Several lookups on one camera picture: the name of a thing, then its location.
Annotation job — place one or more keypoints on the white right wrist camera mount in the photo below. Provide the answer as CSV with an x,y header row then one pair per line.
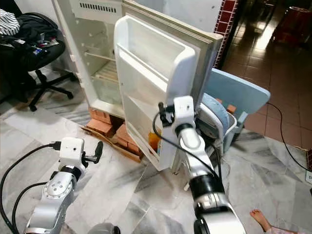
x,y
184,109

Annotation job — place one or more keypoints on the black office chair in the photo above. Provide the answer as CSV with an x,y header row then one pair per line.
x,y
44,78

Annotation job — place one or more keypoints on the white fridge door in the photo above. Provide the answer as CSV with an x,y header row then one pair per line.
x,y
151,48

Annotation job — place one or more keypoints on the grey robot leg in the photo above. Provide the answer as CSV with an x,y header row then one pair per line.
x,y
104,229

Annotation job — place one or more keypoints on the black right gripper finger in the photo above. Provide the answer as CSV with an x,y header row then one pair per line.
x,y
161,112

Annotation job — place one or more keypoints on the white fridge cabinet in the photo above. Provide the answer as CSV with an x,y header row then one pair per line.
x,y
70,29

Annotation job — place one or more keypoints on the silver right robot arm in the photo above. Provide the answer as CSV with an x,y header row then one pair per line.
x,y
195,148

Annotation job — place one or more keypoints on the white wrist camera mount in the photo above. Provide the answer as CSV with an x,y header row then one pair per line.
x,y
184,109
72,151

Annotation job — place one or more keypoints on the black clothes heap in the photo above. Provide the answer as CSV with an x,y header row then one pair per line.
x,y
34,31

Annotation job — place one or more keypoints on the red brick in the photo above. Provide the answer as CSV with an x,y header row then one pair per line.
x,y
126,139
99,116
103,128

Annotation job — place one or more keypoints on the light blue rounded board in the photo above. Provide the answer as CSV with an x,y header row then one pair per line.
x,y
243,90

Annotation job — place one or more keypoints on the wooden plank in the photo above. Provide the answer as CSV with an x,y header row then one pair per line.
x,y
126,156

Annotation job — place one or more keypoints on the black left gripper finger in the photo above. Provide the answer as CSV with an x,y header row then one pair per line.
x,y
99,150

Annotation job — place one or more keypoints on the red tiled pillar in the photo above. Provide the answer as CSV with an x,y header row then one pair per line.
x,y
228,19

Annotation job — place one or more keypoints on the red plastic stool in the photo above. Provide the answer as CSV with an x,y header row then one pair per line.
x,y
295,24

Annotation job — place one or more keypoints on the black white striped cloth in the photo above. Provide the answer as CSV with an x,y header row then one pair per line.
x,y
9,22

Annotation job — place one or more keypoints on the orange juice bottle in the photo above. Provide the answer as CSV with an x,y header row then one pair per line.
x,y
154,141

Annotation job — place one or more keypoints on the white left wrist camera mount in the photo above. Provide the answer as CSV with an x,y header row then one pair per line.
x,y
72,151

